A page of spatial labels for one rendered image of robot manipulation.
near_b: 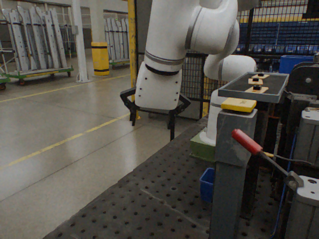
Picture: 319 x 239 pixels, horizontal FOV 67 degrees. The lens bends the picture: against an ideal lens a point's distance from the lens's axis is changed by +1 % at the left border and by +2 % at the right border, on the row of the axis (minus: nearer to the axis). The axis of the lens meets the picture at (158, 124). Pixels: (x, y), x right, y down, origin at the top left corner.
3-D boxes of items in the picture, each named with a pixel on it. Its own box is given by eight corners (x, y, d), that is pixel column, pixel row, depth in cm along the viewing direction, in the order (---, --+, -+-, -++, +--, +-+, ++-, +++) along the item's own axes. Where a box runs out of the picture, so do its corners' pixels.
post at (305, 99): (287, 205, 90) (311, 99, 77) (273, 200, 93) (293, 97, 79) (288, 197, 94) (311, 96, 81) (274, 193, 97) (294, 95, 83)
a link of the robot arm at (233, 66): (213, 100, 128) (219, 53, 119) (250, 105, 120) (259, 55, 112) (207, 105, 117) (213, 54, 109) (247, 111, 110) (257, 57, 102)
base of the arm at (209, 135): (192, 139, 125) (196, 104, 118) (209, 129, 139) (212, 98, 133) (228, 150, 114) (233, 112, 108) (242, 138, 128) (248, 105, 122)
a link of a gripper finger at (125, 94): (154, 84, 55) (151, 104, 59) (120, 81, 54) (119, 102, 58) (154, 86, 54) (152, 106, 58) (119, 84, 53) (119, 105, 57)
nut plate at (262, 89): (260, 94, 57) (261, 89, 57) (244, 92, 59) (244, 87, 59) (268, 88, 63) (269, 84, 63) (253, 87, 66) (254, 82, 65)
